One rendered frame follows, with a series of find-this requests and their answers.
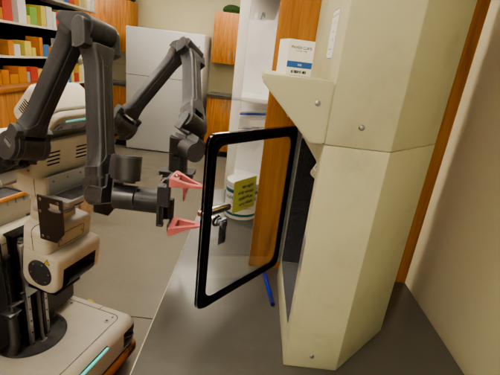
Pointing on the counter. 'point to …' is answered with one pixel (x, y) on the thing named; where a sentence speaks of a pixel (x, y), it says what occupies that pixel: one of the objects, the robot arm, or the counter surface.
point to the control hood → (303, 101)
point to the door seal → (213, 201)
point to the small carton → (295, 57)
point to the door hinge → (289, 195)
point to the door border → (207, 201)
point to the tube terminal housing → (368, 166)
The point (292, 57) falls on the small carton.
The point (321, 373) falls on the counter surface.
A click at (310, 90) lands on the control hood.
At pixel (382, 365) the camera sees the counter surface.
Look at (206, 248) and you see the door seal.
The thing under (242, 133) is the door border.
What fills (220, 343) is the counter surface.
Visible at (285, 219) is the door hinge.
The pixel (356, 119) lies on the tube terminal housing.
